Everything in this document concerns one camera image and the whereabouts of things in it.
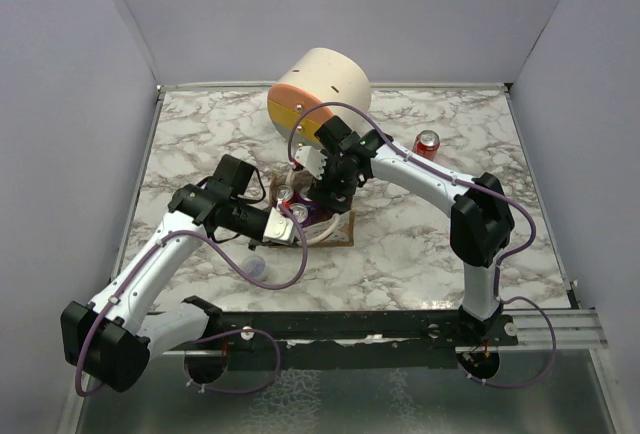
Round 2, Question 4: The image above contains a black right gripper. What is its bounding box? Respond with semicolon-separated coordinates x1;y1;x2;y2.
308;149;360;213

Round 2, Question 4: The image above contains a purple soda can front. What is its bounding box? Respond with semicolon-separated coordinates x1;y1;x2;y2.
289;203;311;227

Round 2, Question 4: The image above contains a red soda can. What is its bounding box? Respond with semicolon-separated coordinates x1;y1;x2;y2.
412;130;440;161
275;184;296;204

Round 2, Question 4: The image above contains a brown canvas bag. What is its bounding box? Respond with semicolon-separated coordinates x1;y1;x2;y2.
267;170;355;247

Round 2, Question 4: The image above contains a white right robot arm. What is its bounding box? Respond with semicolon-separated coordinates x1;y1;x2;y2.
309;116;515;345

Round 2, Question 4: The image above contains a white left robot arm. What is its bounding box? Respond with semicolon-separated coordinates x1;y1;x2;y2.
61;154;294;397

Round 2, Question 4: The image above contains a small clear plastic cup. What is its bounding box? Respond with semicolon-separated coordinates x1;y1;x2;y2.
240;255;267;282

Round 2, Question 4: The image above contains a cream cylindrical drawer cabinet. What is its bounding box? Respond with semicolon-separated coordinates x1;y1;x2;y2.
267;48;372;149

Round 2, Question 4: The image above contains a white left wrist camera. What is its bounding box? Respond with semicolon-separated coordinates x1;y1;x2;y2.
262;208;297;246

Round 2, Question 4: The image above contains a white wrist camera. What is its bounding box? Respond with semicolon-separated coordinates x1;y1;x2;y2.
294;146;328;180
262;208;297;246

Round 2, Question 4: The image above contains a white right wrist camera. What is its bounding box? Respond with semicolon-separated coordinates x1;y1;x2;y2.
294;146;328;180

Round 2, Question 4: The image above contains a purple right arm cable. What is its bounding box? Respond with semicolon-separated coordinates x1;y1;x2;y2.
287;101;559;393

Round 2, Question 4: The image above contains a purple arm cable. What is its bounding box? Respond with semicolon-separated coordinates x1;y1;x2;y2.
73;203;309;398
287;101;559;393

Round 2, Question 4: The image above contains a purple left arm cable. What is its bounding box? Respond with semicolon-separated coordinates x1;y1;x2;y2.
73;203;309;398

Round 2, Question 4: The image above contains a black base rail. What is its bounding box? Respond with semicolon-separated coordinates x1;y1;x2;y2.
178;297;517;371

